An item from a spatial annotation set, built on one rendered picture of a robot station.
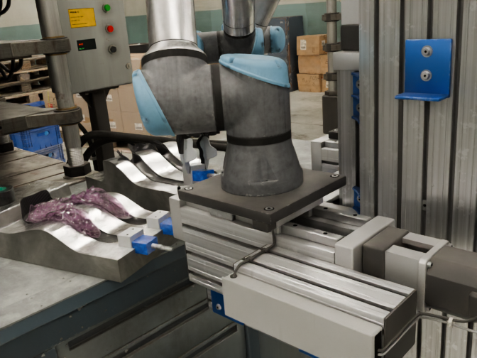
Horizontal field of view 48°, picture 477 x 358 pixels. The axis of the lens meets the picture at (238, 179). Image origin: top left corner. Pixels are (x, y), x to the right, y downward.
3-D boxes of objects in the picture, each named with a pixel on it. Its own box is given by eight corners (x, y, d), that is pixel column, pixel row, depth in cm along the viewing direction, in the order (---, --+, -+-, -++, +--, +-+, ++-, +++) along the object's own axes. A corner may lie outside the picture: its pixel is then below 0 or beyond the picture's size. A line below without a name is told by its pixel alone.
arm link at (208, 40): (216, 26, 122) (216, 33, 133) (167, 30, 122) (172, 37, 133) (219, 61, 123) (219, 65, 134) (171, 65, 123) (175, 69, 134)
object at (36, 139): (64, 143, 513) (60, 121, 506) (28, 154, 481) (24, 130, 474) (25, 139, 545) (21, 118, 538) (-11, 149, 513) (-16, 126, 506)
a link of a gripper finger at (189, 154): (191, 172, 135) (194, 136, 136) (177, 172, 139) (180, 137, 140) (200, 174, 137) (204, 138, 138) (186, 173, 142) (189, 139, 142)
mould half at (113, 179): (252, 198, 158) (248, 155, 154) (185, 228, 141) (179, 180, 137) (151, 172, 192) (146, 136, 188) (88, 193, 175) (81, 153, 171)
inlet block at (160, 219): (204, 236, 128) (202, 215, 127) (194, 244, 124) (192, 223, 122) (160, 229, 134) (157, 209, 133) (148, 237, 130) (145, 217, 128)
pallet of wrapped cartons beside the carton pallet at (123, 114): (198, 137, 588) (189, 50, 559) (147, 156, 526) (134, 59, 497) (122, 129, 657) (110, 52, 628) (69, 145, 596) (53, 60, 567)
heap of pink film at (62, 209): (138, 214, 137) (133, 185, 135) (91, 241, 123) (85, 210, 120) (64, 204, 149) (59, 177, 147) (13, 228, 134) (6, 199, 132)
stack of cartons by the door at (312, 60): (356, 89, 798) (355, 33, 772) (346, 94, 774) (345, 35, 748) (308, 88, 851) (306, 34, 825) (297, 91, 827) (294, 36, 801)
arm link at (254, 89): (297, 134, 89) (293, 52, 85) (216, 141, 89) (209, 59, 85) (287, 120, 100) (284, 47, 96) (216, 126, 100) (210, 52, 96)
